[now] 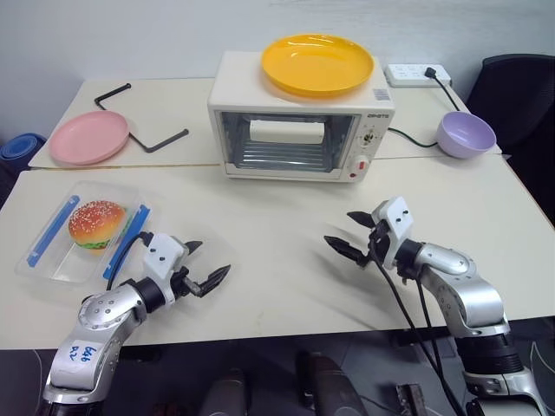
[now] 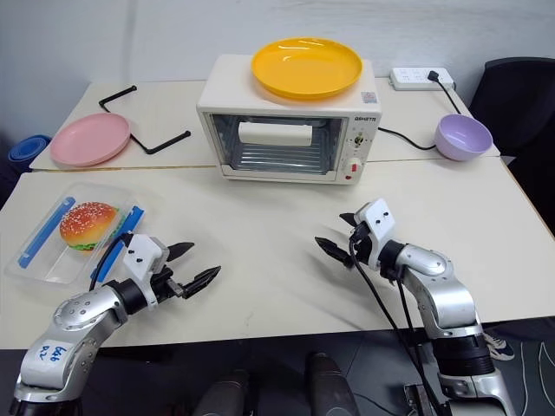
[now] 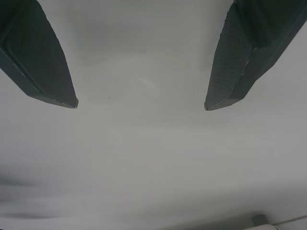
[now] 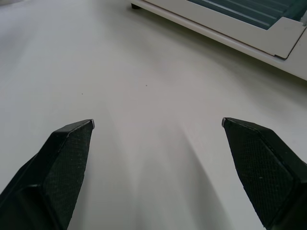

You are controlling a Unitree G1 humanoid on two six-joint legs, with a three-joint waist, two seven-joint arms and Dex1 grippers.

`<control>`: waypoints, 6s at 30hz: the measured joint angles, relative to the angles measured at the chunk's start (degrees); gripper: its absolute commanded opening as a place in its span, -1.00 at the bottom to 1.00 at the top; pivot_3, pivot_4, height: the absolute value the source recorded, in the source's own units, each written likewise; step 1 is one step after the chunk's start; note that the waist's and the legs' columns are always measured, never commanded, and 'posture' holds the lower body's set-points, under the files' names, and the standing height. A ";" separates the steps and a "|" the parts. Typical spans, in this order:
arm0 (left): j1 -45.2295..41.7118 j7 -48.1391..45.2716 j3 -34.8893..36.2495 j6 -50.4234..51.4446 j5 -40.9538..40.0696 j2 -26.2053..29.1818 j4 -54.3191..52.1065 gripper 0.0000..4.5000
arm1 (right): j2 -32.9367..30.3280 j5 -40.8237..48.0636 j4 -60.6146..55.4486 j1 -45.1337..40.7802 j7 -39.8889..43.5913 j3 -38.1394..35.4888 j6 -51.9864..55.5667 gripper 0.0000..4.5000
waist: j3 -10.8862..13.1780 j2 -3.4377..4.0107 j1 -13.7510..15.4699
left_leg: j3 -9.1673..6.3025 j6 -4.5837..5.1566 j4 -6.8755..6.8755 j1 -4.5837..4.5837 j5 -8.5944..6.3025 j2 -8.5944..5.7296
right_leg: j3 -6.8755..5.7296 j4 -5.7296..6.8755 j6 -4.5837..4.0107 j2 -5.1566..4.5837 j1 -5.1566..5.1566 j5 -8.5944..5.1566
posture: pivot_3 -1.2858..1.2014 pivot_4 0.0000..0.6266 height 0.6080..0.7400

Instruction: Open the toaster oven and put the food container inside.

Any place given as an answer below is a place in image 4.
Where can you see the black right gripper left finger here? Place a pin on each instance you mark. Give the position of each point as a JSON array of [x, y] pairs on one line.
[[55, 172]]

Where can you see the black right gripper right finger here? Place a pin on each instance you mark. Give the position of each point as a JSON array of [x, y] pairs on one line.
[[263, 172]]

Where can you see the white framed tray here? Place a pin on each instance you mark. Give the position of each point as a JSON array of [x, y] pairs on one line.
[[263, 51]]

